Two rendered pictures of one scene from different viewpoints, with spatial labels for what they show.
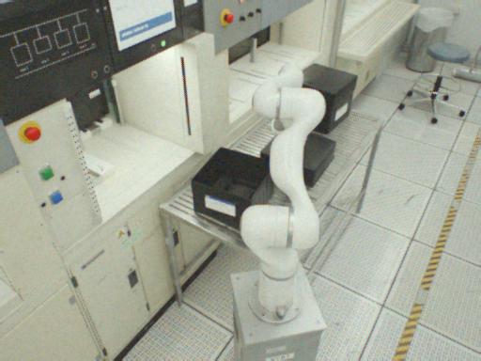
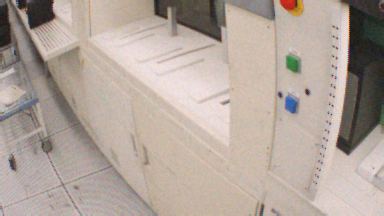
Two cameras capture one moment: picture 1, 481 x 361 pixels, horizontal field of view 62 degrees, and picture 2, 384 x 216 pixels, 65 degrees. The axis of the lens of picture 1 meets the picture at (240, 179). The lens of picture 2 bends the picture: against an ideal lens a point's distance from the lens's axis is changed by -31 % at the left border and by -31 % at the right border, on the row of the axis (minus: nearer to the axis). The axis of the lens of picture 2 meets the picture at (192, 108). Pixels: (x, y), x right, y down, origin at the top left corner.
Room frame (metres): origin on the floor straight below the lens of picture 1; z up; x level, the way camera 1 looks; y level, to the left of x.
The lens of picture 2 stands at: (1.06, -0.15, 1.56)
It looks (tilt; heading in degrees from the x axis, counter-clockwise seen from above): 32 degrees down; 113
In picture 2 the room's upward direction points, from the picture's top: 3 degrees counter-clockwise
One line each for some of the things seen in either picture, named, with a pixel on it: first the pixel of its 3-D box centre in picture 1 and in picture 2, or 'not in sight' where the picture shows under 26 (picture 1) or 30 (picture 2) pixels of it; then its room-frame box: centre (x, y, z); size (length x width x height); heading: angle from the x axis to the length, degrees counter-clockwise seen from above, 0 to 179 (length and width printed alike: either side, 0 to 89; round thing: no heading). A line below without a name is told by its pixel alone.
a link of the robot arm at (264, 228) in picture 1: (270, 239); not in sight; (0.82, -0.09, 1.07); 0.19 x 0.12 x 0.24; 84
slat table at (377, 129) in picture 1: (283, 209); not in sight; (1.67, -0.24, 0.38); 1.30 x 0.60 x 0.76; 146
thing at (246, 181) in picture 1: (234, 186); not in sight; (1.33, 0.03, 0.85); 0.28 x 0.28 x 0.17; 65
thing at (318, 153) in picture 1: (298, 151); not in sight; (1.62, -0.28, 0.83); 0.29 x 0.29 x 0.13; 59
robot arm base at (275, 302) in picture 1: (277, 283); not in sight; (0.82, -0.12, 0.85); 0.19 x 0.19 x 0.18
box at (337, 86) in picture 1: (320, 98); not in sight; (2.07, -0.46, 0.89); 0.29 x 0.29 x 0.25; 52
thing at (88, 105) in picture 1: (73, 94); not in sight; (1.78, 0.82, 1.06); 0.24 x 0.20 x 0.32; 147
